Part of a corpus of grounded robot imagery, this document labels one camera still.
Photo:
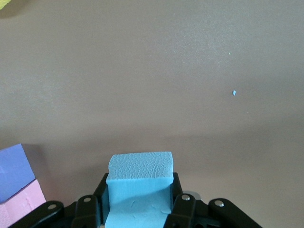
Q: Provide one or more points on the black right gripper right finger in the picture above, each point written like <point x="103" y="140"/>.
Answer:
<point x="185" y="211"/>

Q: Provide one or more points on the blue foam cube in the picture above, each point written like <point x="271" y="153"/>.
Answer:
<point x="140" y="190"/>

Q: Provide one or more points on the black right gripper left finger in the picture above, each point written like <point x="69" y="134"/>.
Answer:
<point x="85" y="213"/>

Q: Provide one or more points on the tiny blue foam crumb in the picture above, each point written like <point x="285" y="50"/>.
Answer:
<point x="234" y="93"/>

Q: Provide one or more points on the purple foam cube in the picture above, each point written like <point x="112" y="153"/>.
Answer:
<point x="14" y="171"/>

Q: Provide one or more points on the yellow foam cube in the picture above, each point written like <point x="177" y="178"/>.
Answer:
<point x="3" y="3"/>

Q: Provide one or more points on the pink foam cube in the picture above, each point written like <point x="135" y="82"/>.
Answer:
<point x="21" y="204"/>

